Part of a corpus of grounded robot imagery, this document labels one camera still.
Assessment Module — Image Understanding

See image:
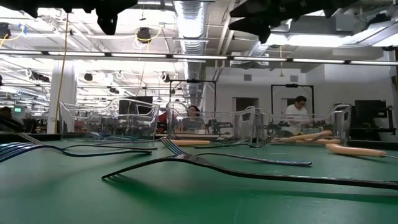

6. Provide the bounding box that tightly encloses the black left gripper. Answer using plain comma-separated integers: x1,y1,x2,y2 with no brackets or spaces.
37,0,139,35

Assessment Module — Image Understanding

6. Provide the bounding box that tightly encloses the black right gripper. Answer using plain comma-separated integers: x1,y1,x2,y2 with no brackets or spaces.
229,0,327,44

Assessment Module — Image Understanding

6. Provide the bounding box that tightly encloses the clear plastic bin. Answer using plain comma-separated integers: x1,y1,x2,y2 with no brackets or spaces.
58,98,160,141
165,101,256,141
254,104,352,146

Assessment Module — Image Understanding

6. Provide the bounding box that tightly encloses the wooden handled fork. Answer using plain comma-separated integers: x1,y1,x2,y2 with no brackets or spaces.
273,129,333,144
325,142,398,160
172,136,249,147
295,138,342,146

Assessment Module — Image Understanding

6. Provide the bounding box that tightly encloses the iridescent blue metal fork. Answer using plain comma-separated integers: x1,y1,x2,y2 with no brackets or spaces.
99,134,139,141
159,137,313,167
88,130,125,140
0,141,154,164

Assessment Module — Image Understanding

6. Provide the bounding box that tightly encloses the long light bar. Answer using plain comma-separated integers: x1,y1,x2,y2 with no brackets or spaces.
0,49,398,67

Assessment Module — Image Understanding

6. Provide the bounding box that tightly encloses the black monitor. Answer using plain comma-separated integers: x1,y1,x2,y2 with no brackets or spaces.
117,95,154,116

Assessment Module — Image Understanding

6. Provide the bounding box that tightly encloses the white pillar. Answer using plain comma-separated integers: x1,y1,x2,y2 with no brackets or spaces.
46,60,78,134

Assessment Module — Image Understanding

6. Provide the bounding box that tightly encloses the person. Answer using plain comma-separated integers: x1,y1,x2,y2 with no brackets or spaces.
278,95,313,138
181,105,206,132

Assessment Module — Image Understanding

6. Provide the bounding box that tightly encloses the red object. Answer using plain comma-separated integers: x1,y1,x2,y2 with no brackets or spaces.
157,111,167,133

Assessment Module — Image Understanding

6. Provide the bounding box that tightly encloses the black equipment rack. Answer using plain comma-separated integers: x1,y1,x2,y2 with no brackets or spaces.
345,99,397,136

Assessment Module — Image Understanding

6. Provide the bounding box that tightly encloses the green table mat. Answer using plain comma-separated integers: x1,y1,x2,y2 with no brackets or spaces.
0,138,398,224

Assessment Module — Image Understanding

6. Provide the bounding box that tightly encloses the silver ventilation duct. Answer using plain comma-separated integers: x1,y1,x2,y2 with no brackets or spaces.
172,0,208,106
248,18,312,57

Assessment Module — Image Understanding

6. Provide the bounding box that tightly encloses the black ceiling camera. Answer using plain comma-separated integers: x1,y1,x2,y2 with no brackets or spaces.
136,27,152,44

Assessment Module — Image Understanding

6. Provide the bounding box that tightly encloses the black rig frame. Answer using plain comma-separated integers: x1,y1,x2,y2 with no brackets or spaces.
271,83,315,116

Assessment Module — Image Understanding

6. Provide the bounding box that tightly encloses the yellow hanging cable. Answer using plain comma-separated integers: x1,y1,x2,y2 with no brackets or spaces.
54,12,68,134

